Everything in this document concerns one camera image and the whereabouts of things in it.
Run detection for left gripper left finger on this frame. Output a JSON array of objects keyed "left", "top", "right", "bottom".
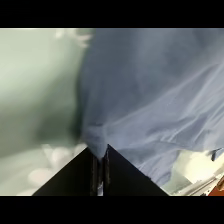
[{"left": 32, "top": 146, "right": 100, "bottom": 197}]

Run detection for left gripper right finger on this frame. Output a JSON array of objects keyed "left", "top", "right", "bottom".
[{"left": 101, "top": 143, "right": 170, "bottom": 197}]

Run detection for blue shirt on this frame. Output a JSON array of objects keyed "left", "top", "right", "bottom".
[{"left": 71, "top": 28, "right": 224, "bottom": 188}]

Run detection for silver frame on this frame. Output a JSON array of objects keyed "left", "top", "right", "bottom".
[{"left": 185, "top": 173, "right": 224, "bottom": 197}]

